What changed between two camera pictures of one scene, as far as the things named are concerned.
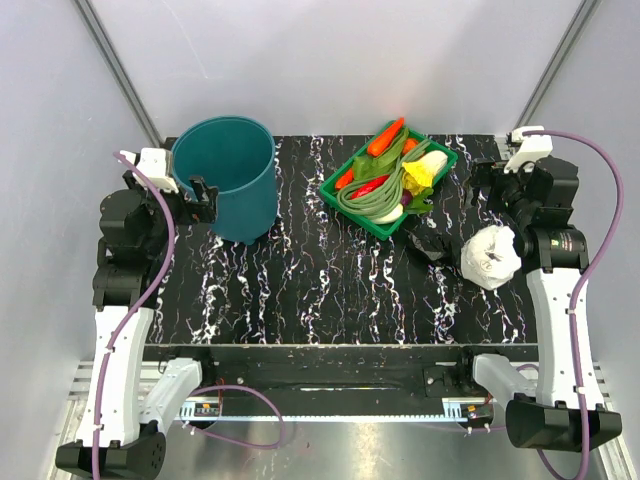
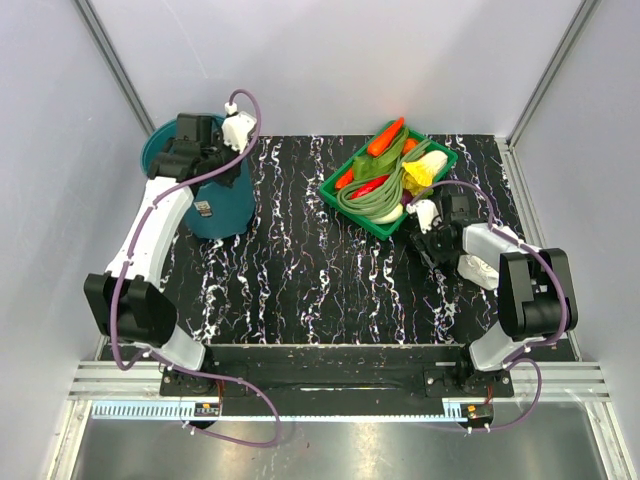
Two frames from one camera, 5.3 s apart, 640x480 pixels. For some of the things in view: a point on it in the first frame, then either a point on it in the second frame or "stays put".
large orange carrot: (379, 144) stays put
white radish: (392, 216) stays put
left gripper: (204, 209) to (228, 179)
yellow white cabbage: (420, 172) stays put
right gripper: (485, 173) to (421, 240)
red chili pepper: (368, 188) stays put
